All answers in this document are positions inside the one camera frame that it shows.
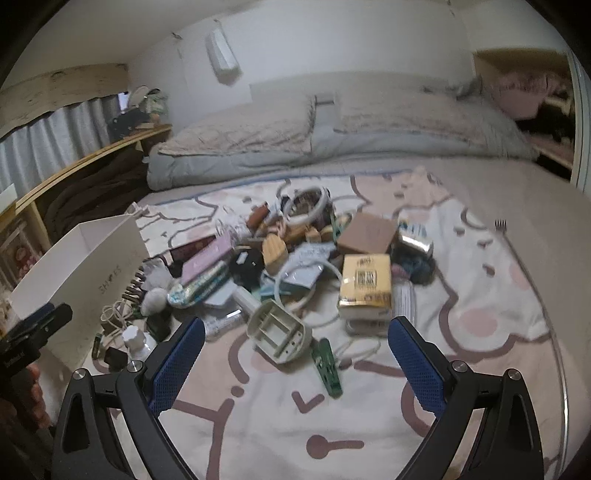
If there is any dark red box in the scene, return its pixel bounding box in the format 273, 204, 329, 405
168, 235, 218, 264

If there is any beige bed sheet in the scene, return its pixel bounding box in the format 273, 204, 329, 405
139, 152, 591, 462

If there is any tortoiseshell hair clip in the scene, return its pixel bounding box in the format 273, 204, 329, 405
293, 191, 324, 213

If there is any white shoe box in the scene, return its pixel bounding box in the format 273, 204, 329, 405
9, 213, 151, 372

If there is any white hat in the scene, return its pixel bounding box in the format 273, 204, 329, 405
127, 87, 151, 112

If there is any floral printed bag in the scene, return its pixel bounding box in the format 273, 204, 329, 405
0, 219, 47, 291

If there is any floral pouch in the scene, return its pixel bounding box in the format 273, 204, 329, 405
168, 263, 229, 308

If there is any beige divided plastic holder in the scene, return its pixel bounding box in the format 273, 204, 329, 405
246, 299, 309, 366

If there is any wooden heart block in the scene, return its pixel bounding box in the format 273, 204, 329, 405
262, 233, 289, 274

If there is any brown leather pouch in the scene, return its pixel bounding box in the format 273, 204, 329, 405
249, 203, 271, 232

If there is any white thin plastic ring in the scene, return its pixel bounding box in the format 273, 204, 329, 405
274, 258, 345, 315

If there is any wooden cubby shelf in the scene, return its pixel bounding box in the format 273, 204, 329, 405
473, 48, 578, 169

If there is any grey headboard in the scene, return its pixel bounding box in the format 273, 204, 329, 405
249, 71, 462, 104

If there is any yellow tissue pack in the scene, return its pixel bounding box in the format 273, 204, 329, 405
338, 254, 393, 319

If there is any white cord bundle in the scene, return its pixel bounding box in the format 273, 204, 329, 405
215, 219, 247, 241

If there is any grey foil packet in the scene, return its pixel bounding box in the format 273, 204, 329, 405
279, 244, 335, 296

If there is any purple flat box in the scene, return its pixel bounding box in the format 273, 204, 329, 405
181, 231, 234, 284

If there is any beige textured pillow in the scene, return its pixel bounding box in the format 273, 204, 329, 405
335, 88, 513, 155
159, 97, 317, 158

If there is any black round tin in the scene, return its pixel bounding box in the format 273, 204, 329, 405
231, 251, 264, 289

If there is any pale green plush toy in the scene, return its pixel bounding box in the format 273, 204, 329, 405
145, 90, 169, 125

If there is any brown blanket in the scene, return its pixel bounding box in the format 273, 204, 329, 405
39, 152, 151, 234

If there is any grey curtain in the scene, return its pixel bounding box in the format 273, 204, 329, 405
0, 92, 122, 185

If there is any dark clothes pile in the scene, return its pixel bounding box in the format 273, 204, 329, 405
515, 92, 575, 144

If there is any beige printed valance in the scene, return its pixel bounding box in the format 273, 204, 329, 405
0, 64, 129, 139

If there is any grey duvet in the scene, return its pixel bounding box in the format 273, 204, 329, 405
147, 78, 539, 192

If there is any white mesh bath pouf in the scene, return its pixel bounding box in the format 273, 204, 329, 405
139, 265, 169, 317

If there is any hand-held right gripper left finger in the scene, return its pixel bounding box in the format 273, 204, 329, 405
52, 318, 206, 480

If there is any pink clothes pile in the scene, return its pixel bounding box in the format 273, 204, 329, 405
489, 69, 573, 118

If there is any white louvered door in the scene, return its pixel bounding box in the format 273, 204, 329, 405
570, 51, 591, 195

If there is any brown flat box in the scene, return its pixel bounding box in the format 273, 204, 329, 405
336, 212, 400, 256

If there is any white hoop ring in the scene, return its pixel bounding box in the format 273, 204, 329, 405
281, 185, 334, 227

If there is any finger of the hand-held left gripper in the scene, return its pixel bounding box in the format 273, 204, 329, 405
9, 305, 57, 334
7, 304, 74, 347

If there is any white flat case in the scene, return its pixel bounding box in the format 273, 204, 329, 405
203, 281, 236, 309

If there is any white hanging bag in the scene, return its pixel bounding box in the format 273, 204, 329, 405
205, 28, 241, 84

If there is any brown hair claw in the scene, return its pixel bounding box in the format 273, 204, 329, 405
122, 270, 148, 305

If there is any person's left hand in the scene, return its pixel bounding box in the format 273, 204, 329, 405
27, 364, 51, 423

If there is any dark knitted scrunchie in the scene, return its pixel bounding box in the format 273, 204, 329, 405
392, 251, 437, 284

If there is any printed blanket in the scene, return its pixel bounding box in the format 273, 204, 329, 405
41, 166, 568, 480

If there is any black bag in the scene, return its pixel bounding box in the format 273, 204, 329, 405
108, 111, 144, 139

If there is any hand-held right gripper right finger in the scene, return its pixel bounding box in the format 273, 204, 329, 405
388, 316, 544, 480

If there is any metal back scratcher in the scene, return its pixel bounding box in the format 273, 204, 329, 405
495, 219, 561, 352

